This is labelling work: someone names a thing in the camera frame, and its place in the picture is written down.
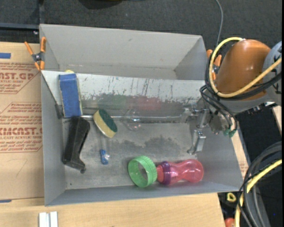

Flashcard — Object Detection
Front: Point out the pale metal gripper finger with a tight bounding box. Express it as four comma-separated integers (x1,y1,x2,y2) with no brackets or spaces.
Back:
191,108,205,129
187,130,207,155

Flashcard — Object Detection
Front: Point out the pink bottle with purple collar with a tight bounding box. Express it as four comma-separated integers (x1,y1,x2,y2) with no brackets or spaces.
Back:
155,159,204,186

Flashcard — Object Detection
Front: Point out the clear glass cup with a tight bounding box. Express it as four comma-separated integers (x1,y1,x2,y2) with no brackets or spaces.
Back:
124,109,142,131

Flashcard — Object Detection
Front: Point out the round yellow and green sponge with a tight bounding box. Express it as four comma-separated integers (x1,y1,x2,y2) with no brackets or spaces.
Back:
93,109,118,139

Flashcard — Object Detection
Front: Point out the clear tube with blue end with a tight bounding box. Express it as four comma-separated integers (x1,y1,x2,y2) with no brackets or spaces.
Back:
99,137,110,165

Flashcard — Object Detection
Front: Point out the grey metal bin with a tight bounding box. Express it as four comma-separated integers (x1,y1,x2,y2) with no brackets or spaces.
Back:
39,24,244,207

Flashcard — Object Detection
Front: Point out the black angled plastic piece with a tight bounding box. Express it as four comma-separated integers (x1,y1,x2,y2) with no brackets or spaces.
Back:
62,116,91,174

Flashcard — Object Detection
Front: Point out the blue and yellow sponge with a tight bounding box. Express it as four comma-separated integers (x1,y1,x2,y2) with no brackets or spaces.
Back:
58,70,83,119

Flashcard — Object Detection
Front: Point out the brown cardboard board, red print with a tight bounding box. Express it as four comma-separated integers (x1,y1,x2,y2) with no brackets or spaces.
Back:
0,41,45,204

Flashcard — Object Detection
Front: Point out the green plastic ring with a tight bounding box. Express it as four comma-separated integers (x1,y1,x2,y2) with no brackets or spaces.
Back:
127,155,158,188

